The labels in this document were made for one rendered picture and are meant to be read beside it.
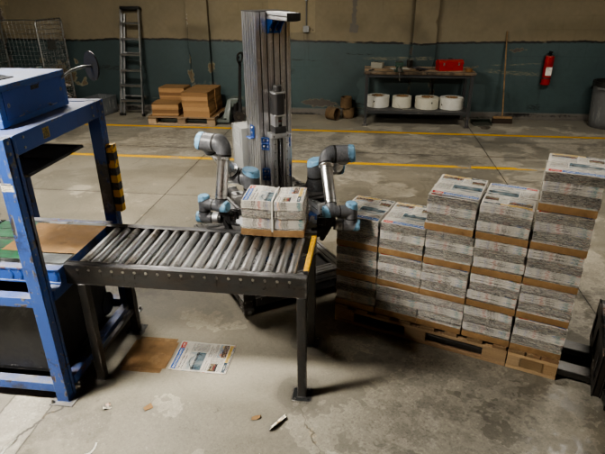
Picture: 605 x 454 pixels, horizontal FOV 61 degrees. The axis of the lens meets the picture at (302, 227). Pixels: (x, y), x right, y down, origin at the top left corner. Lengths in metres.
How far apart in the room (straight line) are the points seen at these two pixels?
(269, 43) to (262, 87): 0.29
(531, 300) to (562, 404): 0.61
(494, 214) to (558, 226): 0.33
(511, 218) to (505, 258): 0.25
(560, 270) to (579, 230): 0.26
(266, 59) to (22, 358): 2.36
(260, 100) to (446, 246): 1.55
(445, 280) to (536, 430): 0.94
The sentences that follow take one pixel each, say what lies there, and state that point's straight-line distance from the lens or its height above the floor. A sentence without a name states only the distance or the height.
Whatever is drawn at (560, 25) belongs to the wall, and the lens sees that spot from 10.15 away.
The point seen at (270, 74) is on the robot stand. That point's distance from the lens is 3.61.
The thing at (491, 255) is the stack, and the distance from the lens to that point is 3.21.
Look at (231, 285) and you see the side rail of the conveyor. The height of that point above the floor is 0.74.
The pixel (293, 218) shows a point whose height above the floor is 0.93.
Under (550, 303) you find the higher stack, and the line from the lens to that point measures 3.31.
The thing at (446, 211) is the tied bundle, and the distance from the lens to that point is 3.15.
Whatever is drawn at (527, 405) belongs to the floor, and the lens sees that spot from 3.36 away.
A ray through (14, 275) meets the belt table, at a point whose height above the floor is 0.74.
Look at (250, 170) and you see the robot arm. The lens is 3.52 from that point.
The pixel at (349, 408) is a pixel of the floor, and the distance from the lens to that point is 3.11.
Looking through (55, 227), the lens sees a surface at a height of 0.80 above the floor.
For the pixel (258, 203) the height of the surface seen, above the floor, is 1.02.
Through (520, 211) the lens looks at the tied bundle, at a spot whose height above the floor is 1.05.
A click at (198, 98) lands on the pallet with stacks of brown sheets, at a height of 0.46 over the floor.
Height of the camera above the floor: 2.17
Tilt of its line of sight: 25 degrees down
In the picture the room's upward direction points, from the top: straight up
